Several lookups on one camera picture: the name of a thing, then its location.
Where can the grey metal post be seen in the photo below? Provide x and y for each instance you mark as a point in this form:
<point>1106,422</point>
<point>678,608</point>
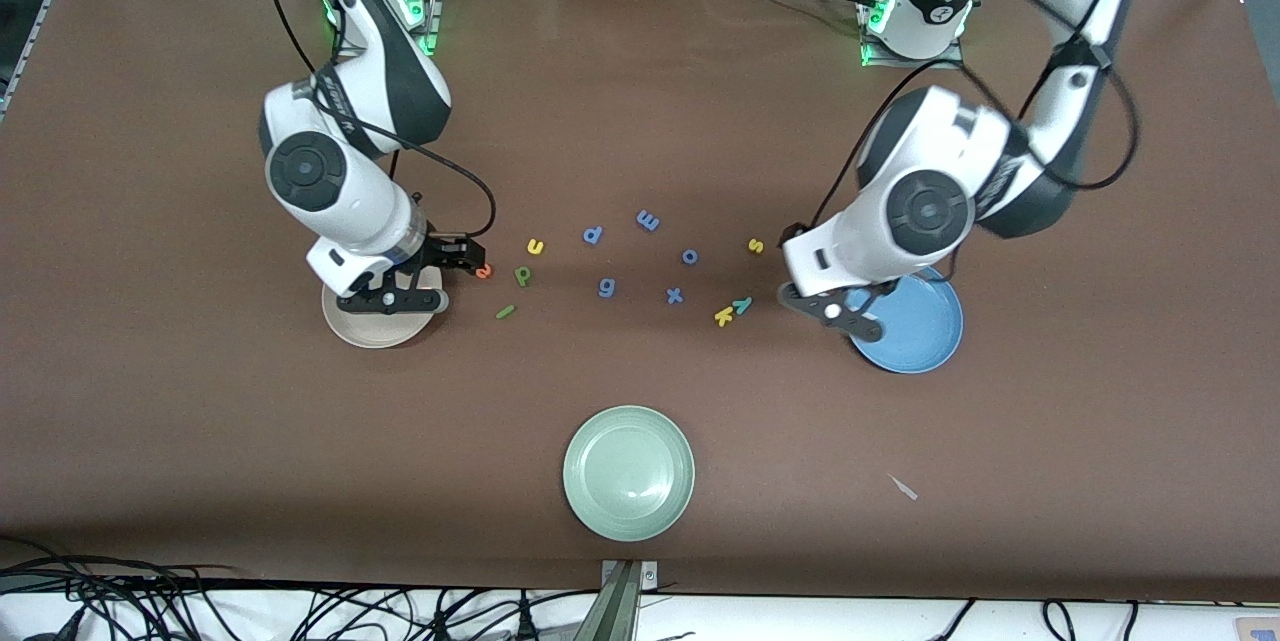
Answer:
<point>612,611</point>

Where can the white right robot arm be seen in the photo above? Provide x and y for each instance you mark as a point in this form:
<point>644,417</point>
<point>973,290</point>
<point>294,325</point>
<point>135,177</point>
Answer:
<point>310,171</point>

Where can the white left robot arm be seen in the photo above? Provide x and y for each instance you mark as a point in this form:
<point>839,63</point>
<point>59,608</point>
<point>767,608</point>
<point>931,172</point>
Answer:
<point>925,206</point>

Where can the pale green plate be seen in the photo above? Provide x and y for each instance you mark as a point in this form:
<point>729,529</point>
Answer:
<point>628,473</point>

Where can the tan cardboard box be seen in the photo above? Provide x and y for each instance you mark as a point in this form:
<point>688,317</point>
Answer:
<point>1258,631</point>

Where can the blue foam letter g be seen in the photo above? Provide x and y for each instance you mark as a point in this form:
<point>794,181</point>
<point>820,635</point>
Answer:
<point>606,288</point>

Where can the blue foam letter m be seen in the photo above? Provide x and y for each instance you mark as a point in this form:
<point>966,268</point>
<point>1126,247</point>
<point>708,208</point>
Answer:
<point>648,220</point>

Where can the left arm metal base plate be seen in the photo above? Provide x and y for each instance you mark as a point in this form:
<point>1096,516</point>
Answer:
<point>872,62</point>

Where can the blue foam letter p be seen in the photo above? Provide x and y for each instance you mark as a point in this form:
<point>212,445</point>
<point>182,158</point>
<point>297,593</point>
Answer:
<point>592,234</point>

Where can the beige brown plate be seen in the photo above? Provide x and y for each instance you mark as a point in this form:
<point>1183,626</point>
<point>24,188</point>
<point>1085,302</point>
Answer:
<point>375,329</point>

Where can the torn grey tape scrap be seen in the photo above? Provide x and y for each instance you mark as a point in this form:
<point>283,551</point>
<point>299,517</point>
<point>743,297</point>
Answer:
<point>903,487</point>

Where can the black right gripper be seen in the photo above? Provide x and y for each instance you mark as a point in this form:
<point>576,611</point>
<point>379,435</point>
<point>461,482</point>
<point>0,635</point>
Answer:
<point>443,252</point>

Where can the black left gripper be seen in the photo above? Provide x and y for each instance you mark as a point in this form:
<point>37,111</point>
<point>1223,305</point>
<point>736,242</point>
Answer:
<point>888,285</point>

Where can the silver bracket plate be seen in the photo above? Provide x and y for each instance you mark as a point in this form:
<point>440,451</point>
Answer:
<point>648,576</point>

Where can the green foam letter p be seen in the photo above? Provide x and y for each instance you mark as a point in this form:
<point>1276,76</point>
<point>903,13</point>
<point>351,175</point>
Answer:
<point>521,275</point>

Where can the yellow foam letter k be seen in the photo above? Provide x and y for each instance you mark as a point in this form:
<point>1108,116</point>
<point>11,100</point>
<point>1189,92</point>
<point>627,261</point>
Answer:
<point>723,317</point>

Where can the blue plate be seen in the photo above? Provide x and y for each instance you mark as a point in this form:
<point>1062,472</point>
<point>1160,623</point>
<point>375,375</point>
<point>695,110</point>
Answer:
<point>920,336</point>

